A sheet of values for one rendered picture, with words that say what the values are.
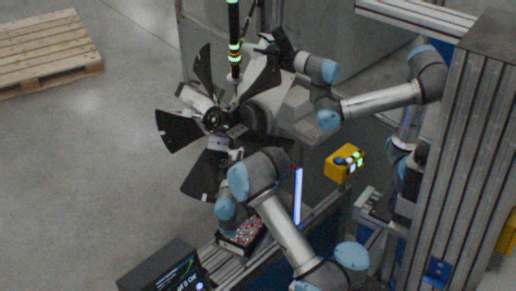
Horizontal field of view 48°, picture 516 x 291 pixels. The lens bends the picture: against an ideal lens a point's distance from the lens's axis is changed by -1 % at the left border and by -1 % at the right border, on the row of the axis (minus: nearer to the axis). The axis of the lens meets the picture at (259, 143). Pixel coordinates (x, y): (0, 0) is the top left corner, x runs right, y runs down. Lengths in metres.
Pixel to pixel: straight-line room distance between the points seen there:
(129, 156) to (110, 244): 0.80
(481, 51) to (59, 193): 3.14
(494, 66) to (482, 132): 0.21
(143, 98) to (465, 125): 3.44
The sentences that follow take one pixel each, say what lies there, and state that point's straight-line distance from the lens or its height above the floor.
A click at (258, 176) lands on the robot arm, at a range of 1.87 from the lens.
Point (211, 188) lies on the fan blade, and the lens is 2.54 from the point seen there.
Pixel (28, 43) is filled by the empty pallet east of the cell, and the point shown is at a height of 0.15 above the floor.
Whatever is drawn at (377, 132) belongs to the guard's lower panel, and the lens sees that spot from 2.97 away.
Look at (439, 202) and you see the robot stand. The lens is 1.81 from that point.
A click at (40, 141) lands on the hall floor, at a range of 4.55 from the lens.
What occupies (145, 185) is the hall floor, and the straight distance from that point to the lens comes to 3.99.
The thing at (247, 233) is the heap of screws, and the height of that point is 0.85.
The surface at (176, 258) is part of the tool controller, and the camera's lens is 1.95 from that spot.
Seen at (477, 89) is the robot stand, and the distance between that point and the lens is 1.56.
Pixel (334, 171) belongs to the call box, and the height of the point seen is 1.03.
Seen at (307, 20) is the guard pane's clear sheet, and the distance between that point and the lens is 2.97.
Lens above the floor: 2.78
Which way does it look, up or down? 41 degrees down
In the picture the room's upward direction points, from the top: 1 degrees counter-clockwise
